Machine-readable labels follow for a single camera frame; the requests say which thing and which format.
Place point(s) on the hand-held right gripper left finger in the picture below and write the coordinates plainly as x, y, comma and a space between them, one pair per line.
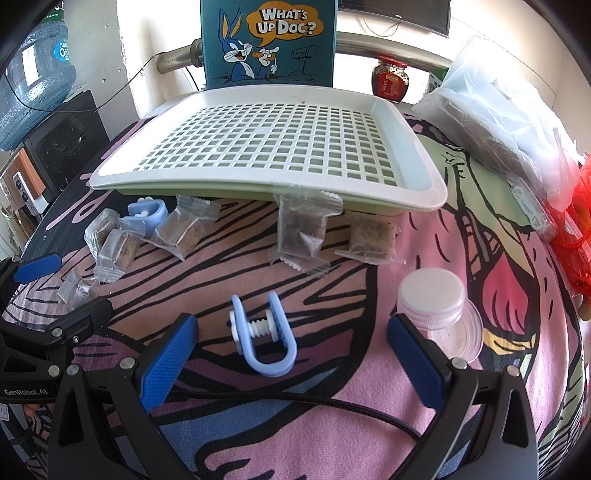
168, 360

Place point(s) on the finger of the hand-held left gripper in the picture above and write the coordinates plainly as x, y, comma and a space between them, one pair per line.
83, 318
37, 269

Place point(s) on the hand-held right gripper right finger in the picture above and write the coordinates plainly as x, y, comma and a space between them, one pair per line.
415, 364

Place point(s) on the small clear empty-looking packet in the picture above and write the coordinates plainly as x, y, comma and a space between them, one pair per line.
76, 288

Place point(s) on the clear round lid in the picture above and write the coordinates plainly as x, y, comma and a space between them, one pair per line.
466, 339

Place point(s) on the small clear plastic jar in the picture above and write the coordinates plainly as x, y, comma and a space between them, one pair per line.
431, 290

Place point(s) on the blue screw clamp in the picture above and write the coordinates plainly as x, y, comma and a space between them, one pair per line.
154, 214
268, 370

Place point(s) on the white perforated tray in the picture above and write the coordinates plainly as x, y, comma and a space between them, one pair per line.
129, 166

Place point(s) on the orange white appliance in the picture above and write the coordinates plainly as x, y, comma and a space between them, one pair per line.
23, 182

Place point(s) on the printed pink blanket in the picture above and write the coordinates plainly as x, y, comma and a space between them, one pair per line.
323, 438

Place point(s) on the black speaker box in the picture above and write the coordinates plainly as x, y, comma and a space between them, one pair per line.
69, 138

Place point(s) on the large blue water jug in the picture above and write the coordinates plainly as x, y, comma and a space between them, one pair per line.
32, 78

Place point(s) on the packet of white clips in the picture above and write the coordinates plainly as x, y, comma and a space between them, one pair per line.
531, 207

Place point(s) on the red plastic bag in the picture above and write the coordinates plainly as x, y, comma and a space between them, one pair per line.
577, 221

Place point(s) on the large clear plastic bag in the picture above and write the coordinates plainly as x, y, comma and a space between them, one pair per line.
498, 115

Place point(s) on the green white carton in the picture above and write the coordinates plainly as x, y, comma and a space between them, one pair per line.
434, 83

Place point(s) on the red lid sauce jar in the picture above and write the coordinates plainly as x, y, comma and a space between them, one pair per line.
390, 81

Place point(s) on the teal cartoon tote bag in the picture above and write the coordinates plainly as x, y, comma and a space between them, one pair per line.
295, 60

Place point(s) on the metal pipe rail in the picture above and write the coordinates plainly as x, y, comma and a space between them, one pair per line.
178, 56

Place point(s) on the black wall television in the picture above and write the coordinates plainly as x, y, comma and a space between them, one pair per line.
397, 14

